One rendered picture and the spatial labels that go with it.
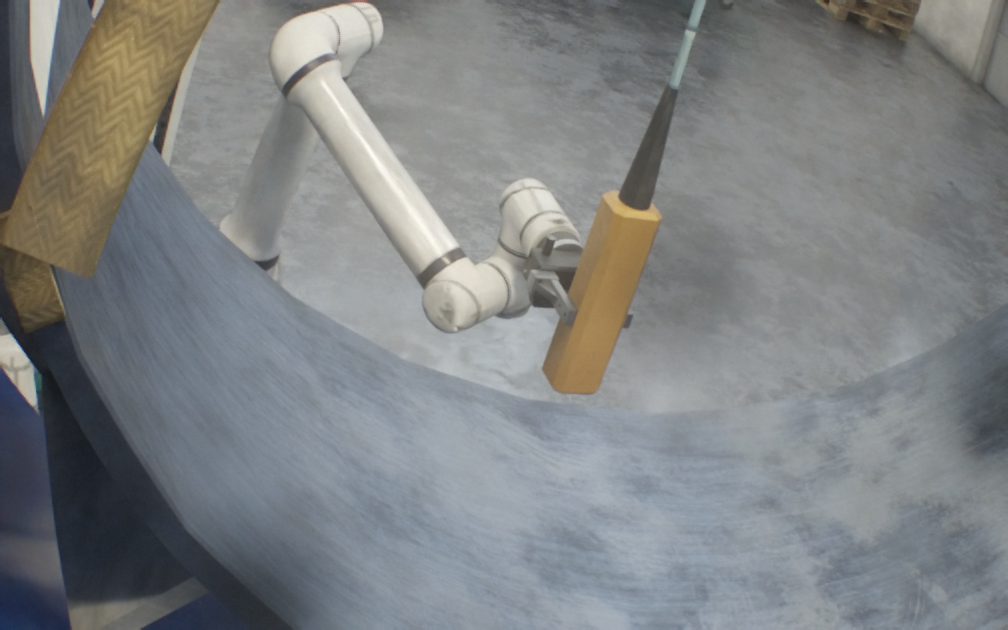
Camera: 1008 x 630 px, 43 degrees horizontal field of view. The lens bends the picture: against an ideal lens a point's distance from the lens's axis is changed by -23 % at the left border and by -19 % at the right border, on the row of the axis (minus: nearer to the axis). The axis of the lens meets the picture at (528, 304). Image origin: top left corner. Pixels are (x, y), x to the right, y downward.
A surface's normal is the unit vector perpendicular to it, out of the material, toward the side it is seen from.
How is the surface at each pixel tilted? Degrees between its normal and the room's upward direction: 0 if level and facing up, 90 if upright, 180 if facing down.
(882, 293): 0
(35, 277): 90
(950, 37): 90
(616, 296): 90
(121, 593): 44
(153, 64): 77
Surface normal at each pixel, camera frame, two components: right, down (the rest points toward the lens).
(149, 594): -0.43, -0.65
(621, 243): 0.32, 0.56
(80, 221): 0.69, 0.37
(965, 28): -0.91, -0.06
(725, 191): 0.28, -0.83
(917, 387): -0.13, -0.78
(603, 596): 0.51, -0.78
